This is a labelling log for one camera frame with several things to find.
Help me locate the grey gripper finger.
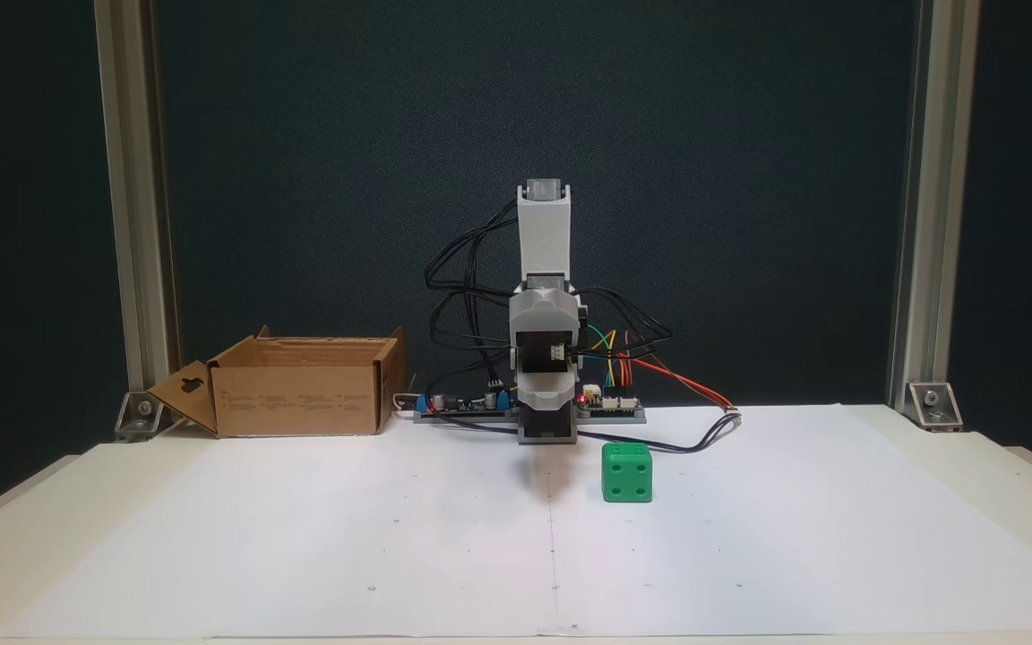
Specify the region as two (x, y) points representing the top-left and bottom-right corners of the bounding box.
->
(520, 374), (571, 409)

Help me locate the green die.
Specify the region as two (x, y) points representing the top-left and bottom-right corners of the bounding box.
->
(602, 442), (654, 503)

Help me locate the blue circuit board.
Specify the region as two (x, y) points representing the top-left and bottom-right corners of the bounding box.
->
(415, 385), (521, 422)

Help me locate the brown cardboard box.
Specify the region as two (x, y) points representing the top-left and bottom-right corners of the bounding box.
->
(147, 326), (407, 439)

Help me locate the black servo wire loop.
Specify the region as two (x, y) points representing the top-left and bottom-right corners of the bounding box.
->
(574, 287), (674, 359)
(425, 202), (521, 422)

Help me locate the green jumper wire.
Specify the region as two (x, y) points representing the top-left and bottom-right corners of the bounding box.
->
(589, 329), (616, 391)

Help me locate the circuit board with jumper wires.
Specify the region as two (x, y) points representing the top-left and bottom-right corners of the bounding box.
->
(574, 385), (647, 424)

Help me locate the black cable with white connector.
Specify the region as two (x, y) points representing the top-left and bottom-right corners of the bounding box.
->
(431, 408), (743, 454)

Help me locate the red orange wire pair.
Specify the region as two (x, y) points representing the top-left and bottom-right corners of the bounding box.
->
(628, 354), (737, 413)

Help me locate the metal corner bracket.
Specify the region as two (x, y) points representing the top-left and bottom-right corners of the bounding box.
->
(115, 391), (166, 442)
(906, 382), (965, 433)

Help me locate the aluminium frame post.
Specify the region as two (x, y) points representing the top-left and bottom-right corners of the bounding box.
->
(93, 0), (178, 395)
(888, 0), (983, 413)

